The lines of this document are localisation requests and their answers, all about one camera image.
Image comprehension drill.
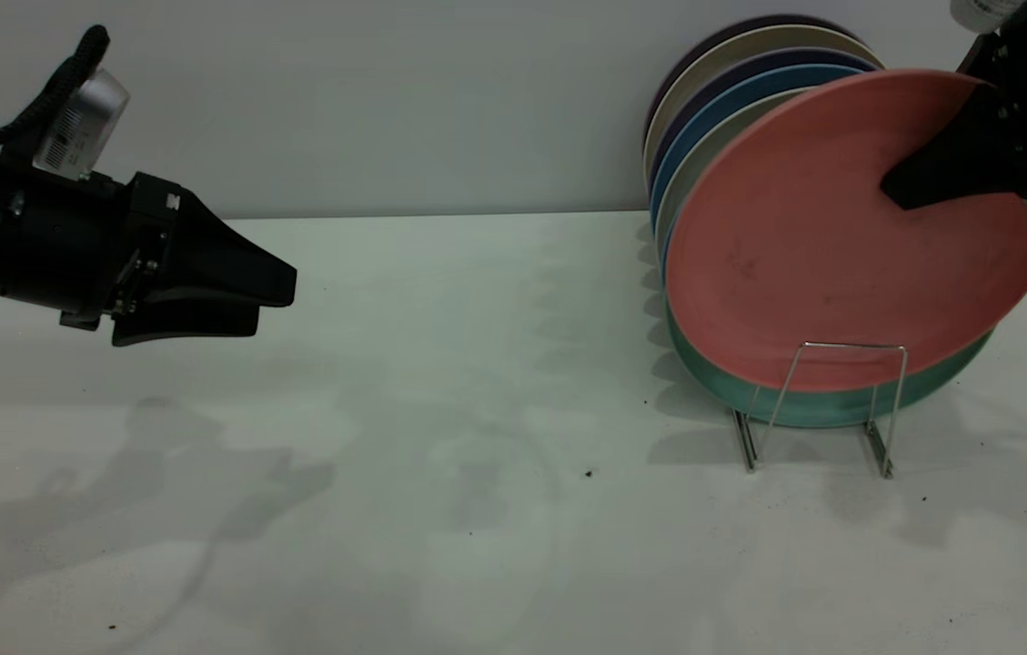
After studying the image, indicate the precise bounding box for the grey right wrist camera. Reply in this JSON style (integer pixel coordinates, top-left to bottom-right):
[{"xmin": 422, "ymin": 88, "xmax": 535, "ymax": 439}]
[{"xmin": 950, "ymin": 0, "xmax": 1023, "ymax": 35}]

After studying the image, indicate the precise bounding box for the dark purple round plate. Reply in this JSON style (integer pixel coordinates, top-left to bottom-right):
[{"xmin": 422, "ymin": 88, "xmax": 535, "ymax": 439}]
[
  {"xmin": 646, "ymin": 47, "xmax": 882, "ymax": 201},
  {"xmin": 640, "ymin": 14, "xmax": 851, "ymax": 156}
]

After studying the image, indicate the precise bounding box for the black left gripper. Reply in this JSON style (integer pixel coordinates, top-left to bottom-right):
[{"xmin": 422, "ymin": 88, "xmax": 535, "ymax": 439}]
[{"xmin": 0, "ymin": 168, "xmax": 298, "ymax": 348}]

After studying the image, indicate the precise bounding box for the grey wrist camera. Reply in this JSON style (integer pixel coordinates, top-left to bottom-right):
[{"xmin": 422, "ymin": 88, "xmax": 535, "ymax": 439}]
[
  {"xmin": 31, "ymin": 68, "xmax": 130, "ymax": 180},
  {"xmin": 950, "ymin": 0, "xmax": 1023, "ymax": 35}
]

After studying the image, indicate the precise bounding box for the green round plate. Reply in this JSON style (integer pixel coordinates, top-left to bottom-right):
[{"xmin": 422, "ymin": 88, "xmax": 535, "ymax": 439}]
[{"xmin": 666, "ymin": 300, "xmax": 994, "ymax": 429}]

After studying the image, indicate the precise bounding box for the beige round plate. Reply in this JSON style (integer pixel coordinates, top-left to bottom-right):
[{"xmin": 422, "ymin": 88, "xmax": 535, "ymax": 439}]
[
  {"xmin": 656, "ymin": 86, "xmax": 810, "ymax": 256},
  {"xmin": 641, "ymin": 25, "xmax": 882, "ymax": 197}
]

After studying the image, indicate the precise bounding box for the black braided cable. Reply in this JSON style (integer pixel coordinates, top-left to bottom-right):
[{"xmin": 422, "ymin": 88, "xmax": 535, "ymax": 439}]
[{"xmin": 0, "ymin": 25, "xmax": 110, "ymax": 161}]

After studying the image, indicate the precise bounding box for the blue round plate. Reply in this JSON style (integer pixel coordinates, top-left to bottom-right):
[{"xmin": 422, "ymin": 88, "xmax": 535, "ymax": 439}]
[{"xmin": 649, "ymin": 64, "xmax": 882, "ymax": 242}]

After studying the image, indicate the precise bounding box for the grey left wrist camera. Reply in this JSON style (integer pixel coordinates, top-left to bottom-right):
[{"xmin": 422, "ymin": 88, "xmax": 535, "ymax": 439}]
[{"xmin": 31, "ymin": 68, "xmax": 130, "ymax": 180}]

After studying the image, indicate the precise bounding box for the pink round plate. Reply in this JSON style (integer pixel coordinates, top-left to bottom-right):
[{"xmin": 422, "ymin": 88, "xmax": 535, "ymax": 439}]
[{"xmin": 664, "ymin": 69, "xmax": 1027, "ymax": 393}]

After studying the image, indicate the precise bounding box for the metal wire plate rack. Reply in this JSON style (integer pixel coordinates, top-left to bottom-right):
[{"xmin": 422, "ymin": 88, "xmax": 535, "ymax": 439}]
[{"xmin": 731, "ymin": 342, "xmax": 910, "ymax": 479}]

